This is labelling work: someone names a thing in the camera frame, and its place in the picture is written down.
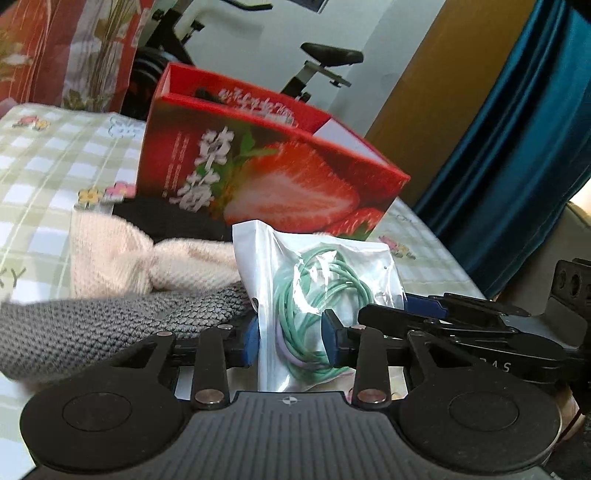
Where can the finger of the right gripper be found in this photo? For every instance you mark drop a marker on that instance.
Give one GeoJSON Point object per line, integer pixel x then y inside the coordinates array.
{"type": "Point", "coordinates": [441, 306]}
{"type": "Point", "coordinates": [398, 323]}

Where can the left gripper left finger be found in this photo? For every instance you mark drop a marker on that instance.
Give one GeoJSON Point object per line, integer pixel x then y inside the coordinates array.
{"type": "Point", "coordinates": [221, 348]}

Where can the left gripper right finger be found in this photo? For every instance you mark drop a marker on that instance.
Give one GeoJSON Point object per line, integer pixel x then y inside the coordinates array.
{"type": "Point", "coordinates": [362, 349]}

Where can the packaged green cable bag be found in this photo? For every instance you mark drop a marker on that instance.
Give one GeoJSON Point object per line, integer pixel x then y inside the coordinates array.
{"type": "Point", "coordinates": [291, 280]}

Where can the person's right hand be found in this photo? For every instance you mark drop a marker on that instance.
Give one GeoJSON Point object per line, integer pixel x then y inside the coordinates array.
{"type": "Point", "coordinates": [572, 419]}

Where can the teal curtain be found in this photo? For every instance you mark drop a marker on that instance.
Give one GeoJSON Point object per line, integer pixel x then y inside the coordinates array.
{"type": "Point", "coordinates": [525, 155]}

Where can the pink knit cloth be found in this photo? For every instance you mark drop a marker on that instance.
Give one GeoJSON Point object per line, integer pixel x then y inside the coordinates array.
{"type": "Point", "coordinates": [111, 257]}

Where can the grey knit cloth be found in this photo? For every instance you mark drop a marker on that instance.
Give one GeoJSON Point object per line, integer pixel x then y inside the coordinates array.
{"type": "Point", "coordinates": [47, 341]}

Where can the red strawberry cardboard box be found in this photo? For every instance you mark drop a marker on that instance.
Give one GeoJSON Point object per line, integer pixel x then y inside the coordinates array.
{"type": "Point", "coordinates": [236, 152]}

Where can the checked bunny tablecloth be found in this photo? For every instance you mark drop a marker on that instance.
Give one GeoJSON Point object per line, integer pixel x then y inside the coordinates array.
{"type": "Point", "coordinates": [53, 158]}

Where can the dark window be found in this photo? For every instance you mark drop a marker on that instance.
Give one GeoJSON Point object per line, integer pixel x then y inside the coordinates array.
{"type": "Point", "coordinates": [315, 6]}

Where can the black exercise bike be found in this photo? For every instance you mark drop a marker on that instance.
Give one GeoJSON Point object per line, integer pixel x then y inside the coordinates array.
{"type": "Point", "coordinates": [163, 47]}

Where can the red printed backdrop cloth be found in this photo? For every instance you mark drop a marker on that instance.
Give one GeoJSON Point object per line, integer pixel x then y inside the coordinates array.
{"type": "Point", "coordinates": [76, 55]}

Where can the wooden door frame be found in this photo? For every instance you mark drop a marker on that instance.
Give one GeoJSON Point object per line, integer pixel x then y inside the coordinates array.
{"type": "Point", "coordinates": [445, 85]}

